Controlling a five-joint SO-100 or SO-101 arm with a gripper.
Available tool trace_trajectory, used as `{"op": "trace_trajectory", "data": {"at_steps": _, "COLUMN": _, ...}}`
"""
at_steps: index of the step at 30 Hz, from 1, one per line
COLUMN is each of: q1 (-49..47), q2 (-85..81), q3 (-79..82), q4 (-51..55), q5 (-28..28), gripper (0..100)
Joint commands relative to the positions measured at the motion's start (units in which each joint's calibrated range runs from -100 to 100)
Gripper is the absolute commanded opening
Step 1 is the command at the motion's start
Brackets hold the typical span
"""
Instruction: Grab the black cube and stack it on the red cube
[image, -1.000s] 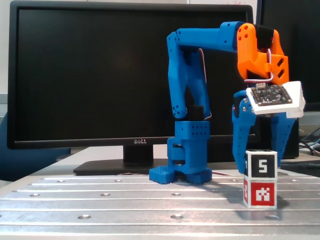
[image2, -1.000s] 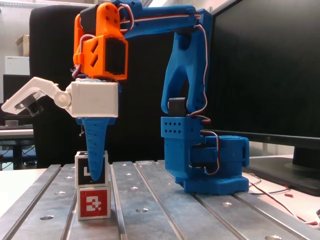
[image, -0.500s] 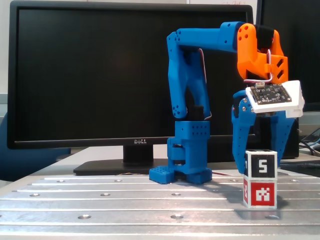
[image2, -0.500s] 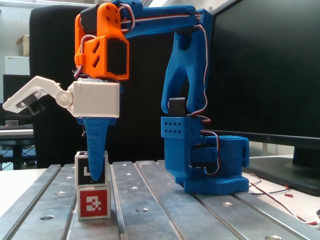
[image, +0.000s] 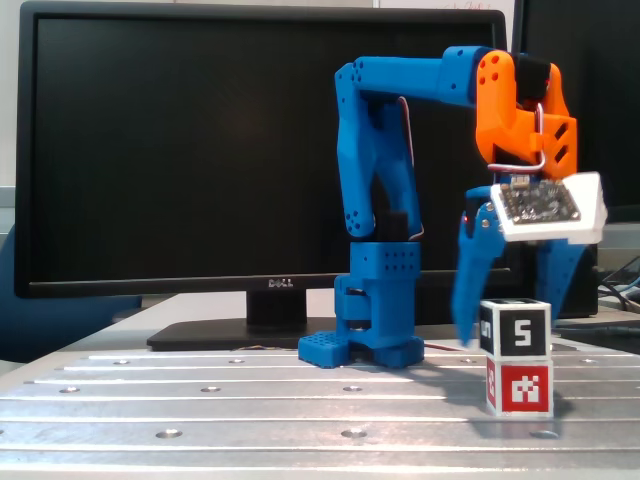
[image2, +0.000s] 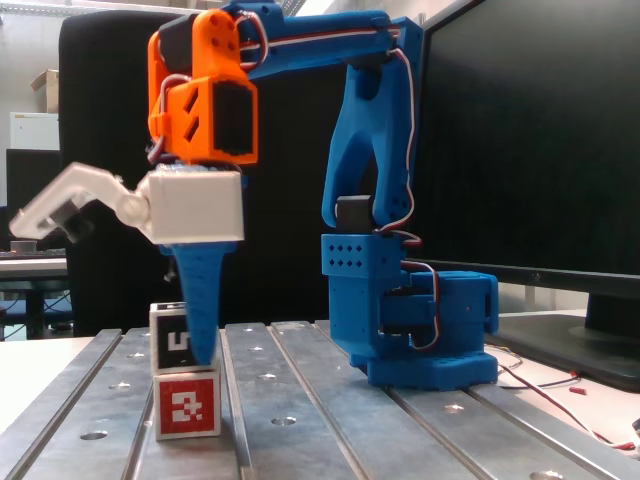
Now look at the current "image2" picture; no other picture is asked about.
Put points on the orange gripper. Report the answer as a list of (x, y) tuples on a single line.
[(197, 210)]

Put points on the small black background monitor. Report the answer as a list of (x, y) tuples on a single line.
[(32, 185)]

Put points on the grey round container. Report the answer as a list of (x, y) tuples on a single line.
[(23, 246)]

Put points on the black cube with numeral five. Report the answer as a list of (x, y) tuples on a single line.
[(167, 345)]

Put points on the red cube with white pattern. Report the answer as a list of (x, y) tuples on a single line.
[(187, 405)]

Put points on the white cabinet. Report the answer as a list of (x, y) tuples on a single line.
[(32, 131)]

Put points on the aluminium slotted base plate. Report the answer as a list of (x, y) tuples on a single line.
[(325, 425)]

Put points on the black rounded backdrop panel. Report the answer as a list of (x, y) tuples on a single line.
[(110, 100)]

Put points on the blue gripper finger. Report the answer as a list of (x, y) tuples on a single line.
[(202, 300)]

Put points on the cardboard box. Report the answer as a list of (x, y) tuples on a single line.
[(46, 90)]

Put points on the white background desk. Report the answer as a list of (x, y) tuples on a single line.
[(30, 265)]

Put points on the black Dell monitor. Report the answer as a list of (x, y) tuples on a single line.
[(525, 150)]

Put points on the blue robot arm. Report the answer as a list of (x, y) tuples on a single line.
[(350, 150)]

